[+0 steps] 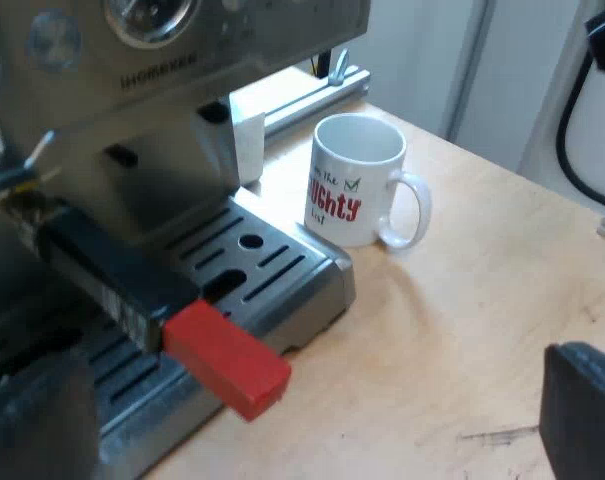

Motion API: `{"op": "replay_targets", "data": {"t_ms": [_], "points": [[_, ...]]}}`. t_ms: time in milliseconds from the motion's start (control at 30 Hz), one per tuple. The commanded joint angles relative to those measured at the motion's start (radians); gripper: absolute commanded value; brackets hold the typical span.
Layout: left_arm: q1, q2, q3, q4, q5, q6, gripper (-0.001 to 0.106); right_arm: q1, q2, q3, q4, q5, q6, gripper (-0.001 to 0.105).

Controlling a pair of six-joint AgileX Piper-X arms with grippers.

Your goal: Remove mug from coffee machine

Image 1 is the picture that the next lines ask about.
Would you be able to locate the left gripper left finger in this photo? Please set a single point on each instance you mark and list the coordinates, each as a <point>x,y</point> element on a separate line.
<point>32,410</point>

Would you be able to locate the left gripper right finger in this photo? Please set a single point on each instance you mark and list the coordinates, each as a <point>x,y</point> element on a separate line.
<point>587,415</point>

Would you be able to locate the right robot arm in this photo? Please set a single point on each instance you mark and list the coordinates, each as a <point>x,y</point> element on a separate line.
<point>602,125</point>

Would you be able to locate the white mug with red and black print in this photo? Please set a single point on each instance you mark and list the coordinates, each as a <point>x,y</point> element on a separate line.
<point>382,165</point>

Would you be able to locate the steel espresso machine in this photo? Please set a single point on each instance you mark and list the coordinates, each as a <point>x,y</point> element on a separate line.
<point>157,90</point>

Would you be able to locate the grey metal clamp lever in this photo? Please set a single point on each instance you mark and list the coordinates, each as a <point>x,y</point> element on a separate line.
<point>339,65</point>

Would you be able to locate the aluminium rail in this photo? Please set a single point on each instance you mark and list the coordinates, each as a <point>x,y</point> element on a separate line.
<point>307,102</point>

